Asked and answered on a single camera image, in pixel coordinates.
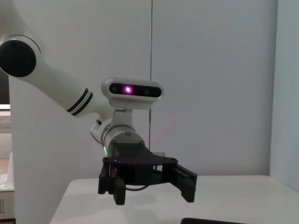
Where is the white plastic bag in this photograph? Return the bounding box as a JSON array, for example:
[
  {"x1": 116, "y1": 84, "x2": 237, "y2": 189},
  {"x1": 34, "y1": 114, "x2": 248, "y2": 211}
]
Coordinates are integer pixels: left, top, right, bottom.
[{"x1": 0, "y1": 151, "x2": 15, "y2": 191}]

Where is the thin left gripper cable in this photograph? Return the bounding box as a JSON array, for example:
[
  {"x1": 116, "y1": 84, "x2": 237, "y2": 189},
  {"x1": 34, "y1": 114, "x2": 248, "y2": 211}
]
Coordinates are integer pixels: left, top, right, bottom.
[{"x1": 125, "y1": 184, "x2": 151, "y2": 192}]

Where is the black glasses case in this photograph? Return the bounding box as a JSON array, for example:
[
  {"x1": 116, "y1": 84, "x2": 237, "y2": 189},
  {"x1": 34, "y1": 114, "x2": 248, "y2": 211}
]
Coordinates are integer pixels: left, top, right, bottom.
[{"x1": 181, "y1": 217, "x2": 257, "y2": 224}]

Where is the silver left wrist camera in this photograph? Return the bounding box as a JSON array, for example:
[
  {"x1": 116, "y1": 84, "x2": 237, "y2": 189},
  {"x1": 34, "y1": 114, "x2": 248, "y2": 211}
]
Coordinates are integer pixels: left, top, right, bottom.
[{"x1": 100, "y1": 77, "x2": 165, "y2": 110}]

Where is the white drawer cabinet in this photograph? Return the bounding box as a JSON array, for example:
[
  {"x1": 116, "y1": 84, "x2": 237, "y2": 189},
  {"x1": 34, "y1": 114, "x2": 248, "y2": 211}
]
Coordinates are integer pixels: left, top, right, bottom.
[{"x1": 0, "y1": 190, "x2": 16, "y2": 221}]

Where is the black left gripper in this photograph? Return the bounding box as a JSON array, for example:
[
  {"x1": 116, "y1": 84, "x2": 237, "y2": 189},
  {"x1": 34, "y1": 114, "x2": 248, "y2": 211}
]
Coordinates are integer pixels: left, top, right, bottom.
[{"x1": 97, "y1": 139, "x2": 198, "y2": 206}]

